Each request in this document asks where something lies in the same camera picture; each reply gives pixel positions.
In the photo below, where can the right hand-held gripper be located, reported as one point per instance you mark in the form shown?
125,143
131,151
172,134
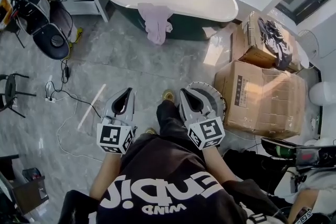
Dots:
208,131

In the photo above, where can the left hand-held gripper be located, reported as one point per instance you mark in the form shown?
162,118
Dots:
113,136

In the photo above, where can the round laundry basket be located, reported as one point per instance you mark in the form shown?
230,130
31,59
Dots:
214,94

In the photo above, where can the pink waffle-weave cloth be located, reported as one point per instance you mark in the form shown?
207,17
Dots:
157,23

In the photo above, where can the person's left forearm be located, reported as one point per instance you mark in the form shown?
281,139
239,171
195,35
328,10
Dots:
105,178

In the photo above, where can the person's right forearm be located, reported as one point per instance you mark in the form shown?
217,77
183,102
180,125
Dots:
220,165

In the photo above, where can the person's black trousers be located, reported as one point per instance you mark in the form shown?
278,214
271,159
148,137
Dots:
170,118

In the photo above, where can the person's right yellow shoe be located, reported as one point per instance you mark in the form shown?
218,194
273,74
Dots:
168,94

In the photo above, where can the person's yellow shoe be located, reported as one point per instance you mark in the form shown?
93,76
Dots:
168,94
151,131

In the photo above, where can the person's left yellow shoe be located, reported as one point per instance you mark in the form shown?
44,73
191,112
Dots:
151,131

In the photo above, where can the person's black printed shirt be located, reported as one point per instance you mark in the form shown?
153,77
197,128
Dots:
162,165

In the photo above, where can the white power strip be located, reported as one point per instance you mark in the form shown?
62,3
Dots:
50,99

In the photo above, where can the large taped cardboard box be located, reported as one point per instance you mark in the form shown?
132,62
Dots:
275,102

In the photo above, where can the small cardboard box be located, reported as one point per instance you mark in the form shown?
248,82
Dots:
252,42

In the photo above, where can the black and grey backpack rig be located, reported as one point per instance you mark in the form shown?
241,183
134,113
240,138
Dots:
309,156
52,39

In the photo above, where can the grey crumpled clothes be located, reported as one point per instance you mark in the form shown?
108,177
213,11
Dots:
275,39

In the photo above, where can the black metal stool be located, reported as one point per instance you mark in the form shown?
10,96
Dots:
10,89

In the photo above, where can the white oval lid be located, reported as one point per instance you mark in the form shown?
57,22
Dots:
305,59

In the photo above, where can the brown open box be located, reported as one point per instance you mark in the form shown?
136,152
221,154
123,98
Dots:
29,191

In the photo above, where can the white ceramic toilet bowl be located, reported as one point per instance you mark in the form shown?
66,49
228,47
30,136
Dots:
324,93

